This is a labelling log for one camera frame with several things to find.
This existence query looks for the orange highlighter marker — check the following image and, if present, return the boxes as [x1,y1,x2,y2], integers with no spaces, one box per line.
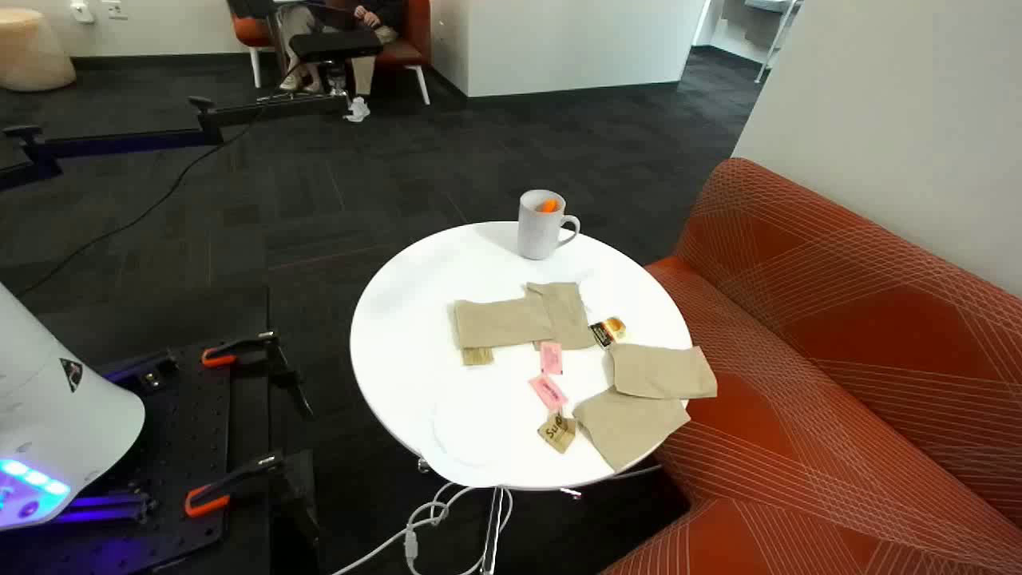
[536,199,562,215]

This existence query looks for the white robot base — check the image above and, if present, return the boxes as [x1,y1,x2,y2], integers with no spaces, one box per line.
[0,285,146,530]

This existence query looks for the white ceramic mug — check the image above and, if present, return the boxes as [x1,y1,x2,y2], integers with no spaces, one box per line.
[518,189,580,261]

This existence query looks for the large tan napkin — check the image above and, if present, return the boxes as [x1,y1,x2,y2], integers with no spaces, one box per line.
[449,280,595,350]

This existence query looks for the pink sugar packet upper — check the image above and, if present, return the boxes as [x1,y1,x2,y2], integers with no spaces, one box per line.
[539,342,562,374]

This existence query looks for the pink sugar packet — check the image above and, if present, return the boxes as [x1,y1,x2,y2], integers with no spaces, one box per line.
[530,374,567,413]
[539,342,562,374]

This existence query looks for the round white table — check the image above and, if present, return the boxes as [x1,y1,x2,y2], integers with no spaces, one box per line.
[348,220,689,491]

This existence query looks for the small tan packet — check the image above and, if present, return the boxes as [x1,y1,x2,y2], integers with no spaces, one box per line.
[459,349,495,366]

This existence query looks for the pink sugar packet lower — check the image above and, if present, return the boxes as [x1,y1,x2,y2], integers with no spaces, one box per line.
[530,374,567,413]

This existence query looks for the dark orange condiment packet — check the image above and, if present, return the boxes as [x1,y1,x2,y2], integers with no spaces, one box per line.
[591,316,627,346]

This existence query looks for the brown tea packet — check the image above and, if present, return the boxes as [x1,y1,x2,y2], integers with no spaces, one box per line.
[536,413,577,452]

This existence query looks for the tan napkin upper right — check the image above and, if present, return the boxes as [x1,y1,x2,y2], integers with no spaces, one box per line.
[610,346,718,399]

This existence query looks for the tan napkin lower right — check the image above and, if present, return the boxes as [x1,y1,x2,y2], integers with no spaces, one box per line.
[574,391,689,469]

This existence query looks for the seated person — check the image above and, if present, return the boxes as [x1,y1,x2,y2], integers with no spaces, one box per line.
[273,0,407,125]

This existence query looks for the orange chair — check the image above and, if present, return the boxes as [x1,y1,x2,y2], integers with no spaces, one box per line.
[226,0,430,102]

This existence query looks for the orange sofa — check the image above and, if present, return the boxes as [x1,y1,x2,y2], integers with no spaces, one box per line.
[605,161,1022,575]

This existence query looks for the beige round stool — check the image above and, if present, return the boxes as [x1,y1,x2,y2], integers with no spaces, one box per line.
[0,5,76,92]

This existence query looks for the white cables under table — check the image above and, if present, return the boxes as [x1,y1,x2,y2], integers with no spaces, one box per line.
[329,480,587,575]

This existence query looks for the orange handled clamp upper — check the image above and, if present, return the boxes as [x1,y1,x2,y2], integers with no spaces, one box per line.
[198,328,314,416]

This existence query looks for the orange handled clamp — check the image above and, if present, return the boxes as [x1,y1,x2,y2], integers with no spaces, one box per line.
[198,328,314,416]
[182,452,280,520]

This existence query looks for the orange handled clamp lower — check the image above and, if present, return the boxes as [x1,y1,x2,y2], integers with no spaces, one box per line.
[182,452,280,520]

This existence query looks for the black camera stand bar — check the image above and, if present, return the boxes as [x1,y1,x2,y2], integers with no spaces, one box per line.
[0,97,343,190]

